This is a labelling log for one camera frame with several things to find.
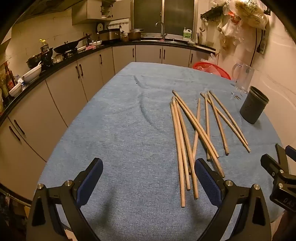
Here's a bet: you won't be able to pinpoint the clear hanging plastic bags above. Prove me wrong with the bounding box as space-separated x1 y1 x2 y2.
217 16 243 50

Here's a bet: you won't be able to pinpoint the pile of wooden chopsticks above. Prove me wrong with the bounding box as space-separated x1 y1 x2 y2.
170 90 251 208

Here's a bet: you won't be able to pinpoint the red plastic basket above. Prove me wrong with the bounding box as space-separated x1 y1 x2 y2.
193 61 232 80

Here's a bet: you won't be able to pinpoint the range hood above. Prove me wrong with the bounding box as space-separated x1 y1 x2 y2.
14 0 77 21

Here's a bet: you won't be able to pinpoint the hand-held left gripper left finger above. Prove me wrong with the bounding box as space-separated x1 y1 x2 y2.
26 158 104 241

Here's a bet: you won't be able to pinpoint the kitchen window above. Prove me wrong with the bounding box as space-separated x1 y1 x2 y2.
133 0 197 36

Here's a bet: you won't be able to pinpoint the black power cable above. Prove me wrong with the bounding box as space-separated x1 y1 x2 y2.
251 28 258 67

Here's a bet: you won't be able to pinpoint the black cooking pot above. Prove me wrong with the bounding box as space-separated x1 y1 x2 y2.
26 54 43 69

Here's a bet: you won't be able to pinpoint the person's right forearm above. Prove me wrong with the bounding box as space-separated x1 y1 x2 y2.
273 210 296 241

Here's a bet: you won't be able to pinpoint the blue table cloth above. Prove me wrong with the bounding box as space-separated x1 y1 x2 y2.
37 62 287 241

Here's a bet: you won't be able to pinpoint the black wok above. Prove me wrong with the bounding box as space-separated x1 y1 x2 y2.
53 34 92 54

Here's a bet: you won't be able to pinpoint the black wall rack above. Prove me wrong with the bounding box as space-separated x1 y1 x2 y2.
200 6 225 22

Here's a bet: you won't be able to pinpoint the black jar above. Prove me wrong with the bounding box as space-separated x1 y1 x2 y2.
42 47 54 67

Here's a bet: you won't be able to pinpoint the beige kitchen base cabinets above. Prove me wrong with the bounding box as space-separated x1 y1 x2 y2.
0 44 216 202

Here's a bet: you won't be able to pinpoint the yellow cap oil bottle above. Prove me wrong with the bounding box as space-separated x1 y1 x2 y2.
39 39 50 54

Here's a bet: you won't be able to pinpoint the steel rice cooker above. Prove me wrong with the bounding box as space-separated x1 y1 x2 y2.
99 29 121 42

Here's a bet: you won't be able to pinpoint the wall power outlet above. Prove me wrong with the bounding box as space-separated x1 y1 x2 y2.
257 30 266 55

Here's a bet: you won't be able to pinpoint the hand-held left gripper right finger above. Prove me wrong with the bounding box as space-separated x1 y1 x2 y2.
194 158 271 241

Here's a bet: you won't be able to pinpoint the steel sink faucet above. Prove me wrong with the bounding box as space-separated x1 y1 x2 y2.
155 22 168 41

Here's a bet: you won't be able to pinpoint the large white dish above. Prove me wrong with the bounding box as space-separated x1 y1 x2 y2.
22 61 42 82

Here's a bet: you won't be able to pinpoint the dark grey utensil cup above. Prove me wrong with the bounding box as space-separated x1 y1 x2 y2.
240 86 270 124

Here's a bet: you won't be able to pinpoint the brass cooking pot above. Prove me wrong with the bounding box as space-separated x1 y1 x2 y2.
127 28 144 41

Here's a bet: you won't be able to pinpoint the clear glass pitcher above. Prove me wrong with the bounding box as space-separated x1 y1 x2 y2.
232 62 255 92

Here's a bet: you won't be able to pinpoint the white plastic bag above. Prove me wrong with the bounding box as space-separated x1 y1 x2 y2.
207 53 219 65

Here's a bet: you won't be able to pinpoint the black kitchen countertop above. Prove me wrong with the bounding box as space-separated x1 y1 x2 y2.
0 38 216 126

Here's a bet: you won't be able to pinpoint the dark sauce bottle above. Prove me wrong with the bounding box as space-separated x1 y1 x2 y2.
5 62 15 92

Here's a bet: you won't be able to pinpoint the small white bowl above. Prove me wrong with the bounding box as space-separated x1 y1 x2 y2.
9 81 23 97

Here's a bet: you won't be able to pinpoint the beige upper kitchen cabinets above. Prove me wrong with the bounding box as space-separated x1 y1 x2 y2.
72 0 116 26

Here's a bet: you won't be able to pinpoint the hanging plastic bag of food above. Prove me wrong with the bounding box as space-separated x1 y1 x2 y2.
222 0 269 29

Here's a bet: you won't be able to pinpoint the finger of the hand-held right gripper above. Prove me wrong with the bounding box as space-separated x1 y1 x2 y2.
275 144 296 173
260 154 290 179

